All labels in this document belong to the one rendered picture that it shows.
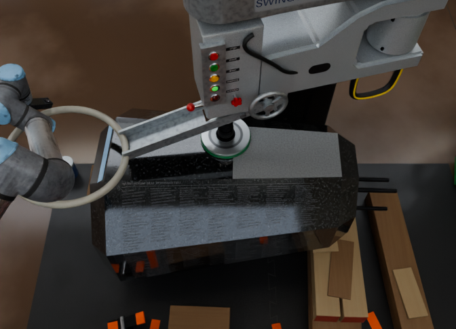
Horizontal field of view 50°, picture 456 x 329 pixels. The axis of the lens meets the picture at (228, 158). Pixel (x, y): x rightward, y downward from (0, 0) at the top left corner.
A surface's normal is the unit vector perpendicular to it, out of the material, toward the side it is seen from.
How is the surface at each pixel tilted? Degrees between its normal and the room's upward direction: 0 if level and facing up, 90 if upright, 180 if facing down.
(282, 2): 90
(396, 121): 0
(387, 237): 0
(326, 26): 40
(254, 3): 90
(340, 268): 0
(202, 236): 45
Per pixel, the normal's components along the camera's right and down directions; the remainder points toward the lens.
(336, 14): -0.62, -0.27
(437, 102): 0.00, -0.54
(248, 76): 0.26, 0.81
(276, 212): 0.01, 0.22
